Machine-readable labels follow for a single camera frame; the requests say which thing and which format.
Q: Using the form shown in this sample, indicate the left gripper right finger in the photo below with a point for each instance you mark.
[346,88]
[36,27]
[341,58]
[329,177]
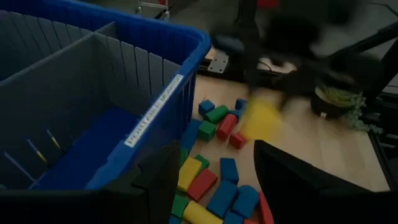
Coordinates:
[311,202]

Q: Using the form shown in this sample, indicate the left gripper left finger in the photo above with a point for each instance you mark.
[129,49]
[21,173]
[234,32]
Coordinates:
[77,208]

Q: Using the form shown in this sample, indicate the grey divider with short slots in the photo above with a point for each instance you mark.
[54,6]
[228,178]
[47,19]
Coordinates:
[62,93]

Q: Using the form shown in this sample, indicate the large blue plastic bin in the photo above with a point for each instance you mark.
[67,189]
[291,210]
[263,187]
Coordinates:
[174,40]

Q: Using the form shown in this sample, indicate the grey divider with long slots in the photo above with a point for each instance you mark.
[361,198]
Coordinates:
[143,71]

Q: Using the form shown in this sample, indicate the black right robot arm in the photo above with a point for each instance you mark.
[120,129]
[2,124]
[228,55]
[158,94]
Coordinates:
[289,31]

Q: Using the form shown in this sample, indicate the potted succulent plant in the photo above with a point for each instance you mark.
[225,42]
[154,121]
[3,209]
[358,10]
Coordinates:
[334,98]

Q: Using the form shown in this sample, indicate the long red block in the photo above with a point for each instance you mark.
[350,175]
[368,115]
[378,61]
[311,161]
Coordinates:
[265,208]

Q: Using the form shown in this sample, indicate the red bin cart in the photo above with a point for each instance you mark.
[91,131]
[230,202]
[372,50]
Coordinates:
[267,3]
[152,7]

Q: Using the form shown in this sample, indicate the green cylinder block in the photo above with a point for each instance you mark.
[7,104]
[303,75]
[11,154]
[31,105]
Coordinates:
[216,114]

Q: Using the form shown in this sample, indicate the green arch block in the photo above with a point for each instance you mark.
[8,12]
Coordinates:
[183,155]

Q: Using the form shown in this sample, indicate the black aluminium rig frame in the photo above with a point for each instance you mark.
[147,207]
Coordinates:
[360,42]

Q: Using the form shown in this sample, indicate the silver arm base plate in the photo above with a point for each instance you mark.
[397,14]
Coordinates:
[218,62]

